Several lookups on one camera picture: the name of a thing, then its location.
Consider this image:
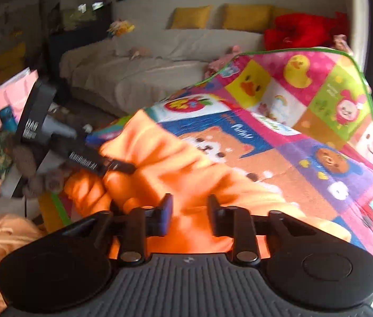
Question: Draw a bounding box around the yellow pillow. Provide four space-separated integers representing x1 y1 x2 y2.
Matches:
271 7 292 27
222 3 273 34
168 5 213 30

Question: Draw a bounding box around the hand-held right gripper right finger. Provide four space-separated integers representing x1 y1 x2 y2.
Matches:
207 194 301 265

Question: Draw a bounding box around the red plush toy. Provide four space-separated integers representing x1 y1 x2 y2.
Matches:
264 12 351 52

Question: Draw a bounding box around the yellow soft object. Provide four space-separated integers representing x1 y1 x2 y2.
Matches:
0 42 27 86

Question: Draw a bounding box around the pink paper bag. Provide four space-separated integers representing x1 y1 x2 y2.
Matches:
0 68 40 129

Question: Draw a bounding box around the black framed glass tank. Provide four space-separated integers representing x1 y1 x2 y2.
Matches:
39 0 113 101

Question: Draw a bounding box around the colourful printed play mat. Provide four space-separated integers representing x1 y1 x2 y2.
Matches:
38 48 373 281

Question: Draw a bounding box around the yellow plush doll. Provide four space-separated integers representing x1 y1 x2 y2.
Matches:
107 20 136 38

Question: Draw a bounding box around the blue bottle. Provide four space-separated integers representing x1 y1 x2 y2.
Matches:
0 106 19 131

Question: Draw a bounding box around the small pink plush toy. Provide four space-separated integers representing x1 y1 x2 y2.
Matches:
333 34 353 54

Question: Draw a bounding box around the orange garment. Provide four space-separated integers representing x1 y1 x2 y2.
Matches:
62 109 353 265

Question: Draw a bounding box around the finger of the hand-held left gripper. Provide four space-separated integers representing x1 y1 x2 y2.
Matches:
102 158 138 176

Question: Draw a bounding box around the white sofa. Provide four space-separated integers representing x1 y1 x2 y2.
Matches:
59 26 273 117

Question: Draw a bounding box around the pink cloth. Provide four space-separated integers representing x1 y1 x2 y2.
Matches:
205 45 244 77

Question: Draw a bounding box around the person's left hand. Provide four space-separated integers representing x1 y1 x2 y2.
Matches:
11 144 75 199

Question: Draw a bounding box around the brown plush toy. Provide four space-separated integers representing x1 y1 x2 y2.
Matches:
130 47 151 60

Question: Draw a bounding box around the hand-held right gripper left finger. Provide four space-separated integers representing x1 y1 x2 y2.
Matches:
74 193 174 265

